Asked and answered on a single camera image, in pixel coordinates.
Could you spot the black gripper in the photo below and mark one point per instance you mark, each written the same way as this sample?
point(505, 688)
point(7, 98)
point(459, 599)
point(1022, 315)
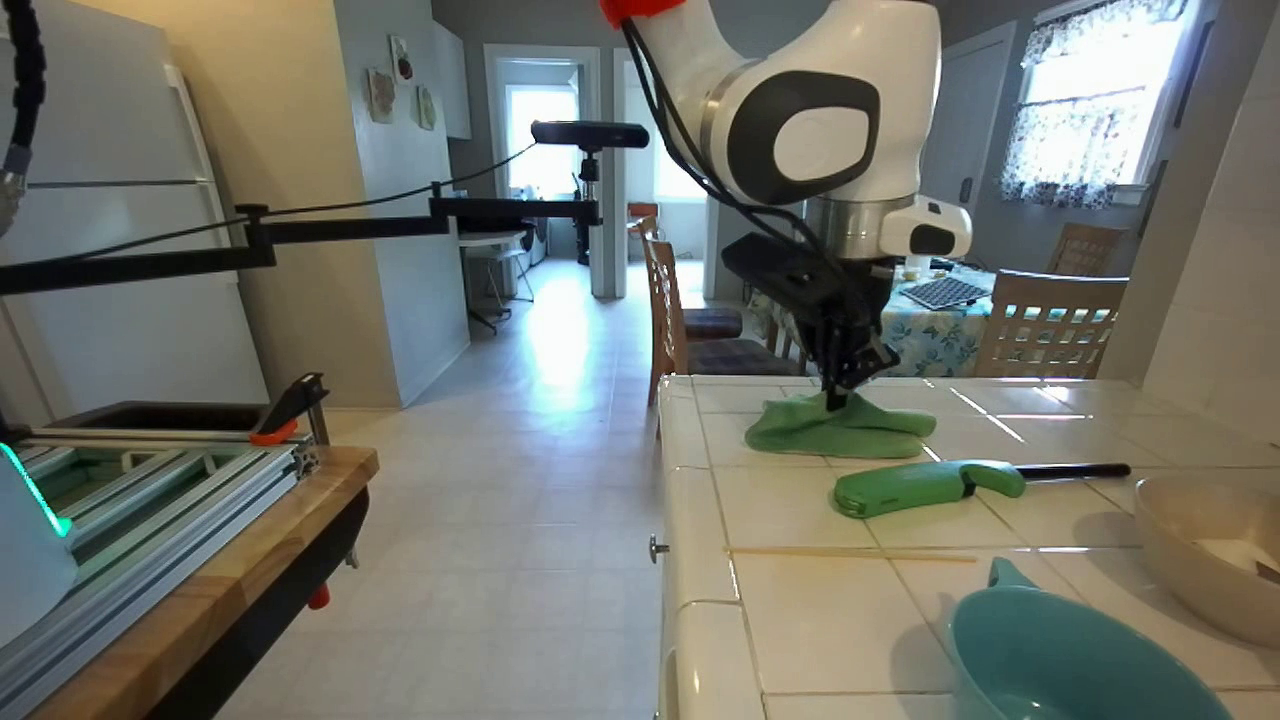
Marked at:
point(844, 305)

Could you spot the green cloth towel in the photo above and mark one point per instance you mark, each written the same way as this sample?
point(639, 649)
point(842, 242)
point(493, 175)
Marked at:
point(842, 430)

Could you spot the green and black kitchen utensil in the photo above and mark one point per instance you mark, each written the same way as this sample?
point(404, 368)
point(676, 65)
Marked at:
point(904, 485)

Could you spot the white robot base green light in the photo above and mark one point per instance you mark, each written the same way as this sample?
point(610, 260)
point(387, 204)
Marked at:
point(25, 545)

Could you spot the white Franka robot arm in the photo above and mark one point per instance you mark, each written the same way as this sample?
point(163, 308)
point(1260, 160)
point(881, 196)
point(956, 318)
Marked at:
point(802, 122)

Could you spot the wooden dining chair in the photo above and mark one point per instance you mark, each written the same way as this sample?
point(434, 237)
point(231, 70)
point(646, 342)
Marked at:
point(1085, 248)
point(686, 332)

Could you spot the wooden lattice back chair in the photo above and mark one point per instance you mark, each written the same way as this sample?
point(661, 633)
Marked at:
point(1054, 332)

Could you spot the metal cabinet knob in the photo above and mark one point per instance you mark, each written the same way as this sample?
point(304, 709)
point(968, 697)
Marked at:
point(658, 545)

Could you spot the window with lace curtain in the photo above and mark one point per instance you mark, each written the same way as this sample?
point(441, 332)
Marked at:
point(1102, 107)

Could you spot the small white side cart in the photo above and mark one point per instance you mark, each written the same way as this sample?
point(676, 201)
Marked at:
point(499, 273)

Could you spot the beige bowl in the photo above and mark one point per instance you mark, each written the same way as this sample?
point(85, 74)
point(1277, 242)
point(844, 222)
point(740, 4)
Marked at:
point(1215, 545)

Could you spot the black orange clamp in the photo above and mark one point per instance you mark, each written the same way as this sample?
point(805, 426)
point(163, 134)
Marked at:
point(286, 405)

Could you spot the red cart knob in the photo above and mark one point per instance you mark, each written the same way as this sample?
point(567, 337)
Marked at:
point(319, 599)

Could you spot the black tray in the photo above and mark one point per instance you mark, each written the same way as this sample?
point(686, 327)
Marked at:
point(163, 419)

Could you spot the wooden table green top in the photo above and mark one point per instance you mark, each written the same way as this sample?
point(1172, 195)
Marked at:
point(202, 613)

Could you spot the white refrigerator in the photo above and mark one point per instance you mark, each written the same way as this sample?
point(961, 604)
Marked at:
point(122, 264)

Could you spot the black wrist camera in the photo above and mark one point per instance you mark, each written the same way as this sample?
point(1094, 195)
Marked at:
point(773, 273)

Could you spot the black stereo camera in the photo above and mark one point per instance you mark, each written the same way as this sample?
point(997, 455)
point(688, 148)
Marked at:
point(587, 134)

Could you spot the small wall decoration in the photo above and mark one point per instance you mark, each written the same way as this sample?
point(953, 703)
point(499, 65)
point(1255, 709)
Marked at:
point(424, 110)
point(402, 59)
point(380, 95)

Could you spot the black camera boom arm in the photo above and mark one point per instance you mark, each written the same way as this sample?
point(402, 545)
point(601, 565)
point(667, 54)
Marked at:
point(345, 231)

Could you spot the aluminium extrusion frame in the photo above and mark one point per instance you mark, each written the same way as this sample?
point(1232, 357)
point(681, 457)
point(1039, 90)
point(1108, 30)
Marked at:
point(163, 521)

